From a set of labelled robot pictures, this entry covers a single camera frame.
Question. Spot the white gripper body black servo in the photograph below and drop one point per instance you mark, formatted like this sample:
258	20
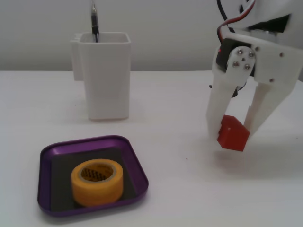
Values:
272	62

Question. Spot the white plastic pen holder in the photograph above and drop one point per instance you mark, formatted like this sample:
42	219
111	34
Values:
106	80

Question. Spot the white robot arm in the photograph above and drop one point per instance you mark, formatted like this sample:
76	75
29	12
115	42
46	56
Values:
274	14

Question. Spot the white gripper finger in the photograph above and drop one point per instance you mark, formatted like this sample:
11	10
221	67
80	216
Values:
267	104
220	99

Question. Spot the purple metal tray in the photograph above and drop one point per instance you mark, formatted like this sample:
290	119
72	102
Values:
139	170

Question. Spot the yellow masking tape roll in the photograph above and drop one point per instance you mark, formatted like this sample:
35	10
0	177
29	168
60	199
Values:
97	191

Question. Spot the black ballpoint pen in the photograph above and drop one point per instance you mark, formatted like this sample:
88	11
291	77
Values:
94	21

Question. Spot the grey tray liner mat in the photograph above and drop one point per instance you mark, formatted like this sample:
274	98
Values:
60	179

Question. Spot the red cube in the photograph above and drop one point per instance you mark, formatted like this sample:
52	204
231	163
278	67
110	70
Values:
233	136

